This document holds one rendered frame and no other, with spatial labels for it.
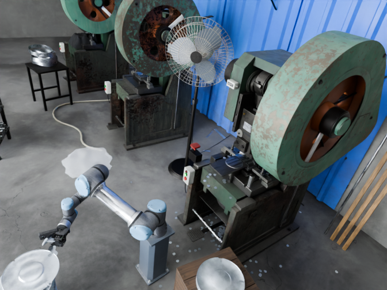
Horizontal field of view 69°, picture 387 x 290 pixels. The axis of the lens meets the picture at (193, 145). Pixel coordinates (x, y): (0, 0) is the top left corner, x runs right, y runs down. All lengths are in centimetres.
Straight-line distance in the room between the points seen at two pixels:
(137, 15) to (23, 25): 543
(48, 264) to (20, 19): 652
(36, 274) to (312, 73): 177
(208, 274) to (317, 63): 131
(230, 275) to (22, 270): 121
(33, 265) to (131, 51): 182
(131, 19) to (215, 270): 206
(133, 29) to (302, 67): 171
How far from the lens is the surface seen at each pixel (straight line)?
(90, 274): 231
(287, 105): 128
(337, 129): 156
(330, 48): 139
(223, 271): 188
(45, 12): 790
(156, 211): 172
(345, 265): 281
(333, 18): 290
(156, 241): 187
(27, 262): 203
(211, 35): 236
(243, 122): 191
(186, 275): 187
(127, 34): 267
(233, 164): 198
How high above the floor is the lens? 193
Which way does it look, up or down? 33 degrees down
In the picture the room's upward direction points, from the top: 8 degrees clockwise
